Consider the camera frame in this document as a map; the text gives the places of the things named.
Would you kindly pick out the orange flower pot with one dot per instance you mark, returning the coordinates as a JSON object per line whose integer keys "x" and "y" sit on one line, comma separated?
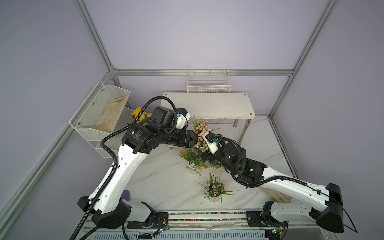
{"x": 216, "y": 168}
{"x": 195, "y": 164}

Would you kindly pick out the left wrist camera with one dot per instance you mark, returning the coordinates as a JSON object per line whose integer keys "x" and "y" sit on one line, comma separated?
{"x": 183, "y": 117}

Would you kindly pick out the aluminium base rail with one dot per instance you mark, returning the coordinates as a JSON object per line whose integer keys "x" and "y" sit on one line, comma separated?
{"x": 280, "y": 216}

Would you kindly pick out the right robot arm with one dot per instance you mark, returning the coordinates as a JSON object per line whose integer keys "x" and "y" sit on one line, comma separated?
{"x": 326, "y": 202}

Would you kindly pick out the white mesh upper wall basket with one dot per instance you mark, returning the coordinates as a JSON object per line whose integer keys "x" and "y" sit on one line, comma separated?
{"x": 100, "y": 112}

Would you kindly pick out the white two-tier metal rack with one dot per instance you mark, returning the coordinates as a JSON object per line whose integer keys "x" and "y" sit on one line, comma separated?
{"x": 232, "y": 106}

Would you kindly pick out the white mesh wall basket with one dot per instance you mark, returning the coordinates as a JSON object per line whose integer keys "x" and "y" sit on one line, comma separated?
{"x": 100, "y": 112}
{"x": 115, "y": 142}

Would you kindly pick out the yellow artificial flower bouquet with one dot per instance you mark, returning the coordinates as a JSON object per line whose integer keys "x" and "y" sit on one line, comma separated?
{"x": 140, "y": 115}

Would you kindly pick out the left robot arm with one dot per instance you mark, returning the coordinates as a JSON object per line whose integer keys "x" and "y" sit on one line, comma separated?
{"x": 159, "y": 122}

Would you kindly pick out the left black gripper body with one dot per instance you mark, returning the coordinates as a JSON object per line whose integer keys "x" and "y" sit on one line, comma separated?
{"x": 181, "y": 139}

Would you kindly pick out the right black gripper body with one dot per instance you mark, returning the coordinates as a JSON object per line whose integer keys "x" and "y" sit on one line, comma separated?
{"x": 211, "y": 157}

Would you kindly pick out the pink flower pot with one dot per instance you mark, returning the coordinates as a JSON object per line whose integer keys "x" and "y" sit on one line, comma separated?
{"x": 201, "y": 127}
{"x": 214, "y": 188}

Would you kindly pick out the white wire wall basket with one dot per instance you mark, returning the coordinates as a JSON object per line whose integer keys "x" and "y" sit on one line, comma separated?
{"x": 208, "y": 79}

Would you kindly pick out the white mesh lower wall basket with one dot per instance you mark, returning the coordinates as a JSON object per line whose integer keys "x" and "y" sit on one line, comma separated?
{"x": 115, "y": 142}

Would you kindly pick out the beige cloth in basket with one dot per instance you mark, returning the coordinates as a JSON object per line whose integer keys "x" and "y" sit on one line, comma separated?
{"x": 113, "y": 110}

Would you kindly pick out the beige work glove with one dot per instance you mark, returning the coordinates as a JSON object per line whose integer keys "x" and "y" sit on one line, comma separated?
{"x": 279, "y": 197}

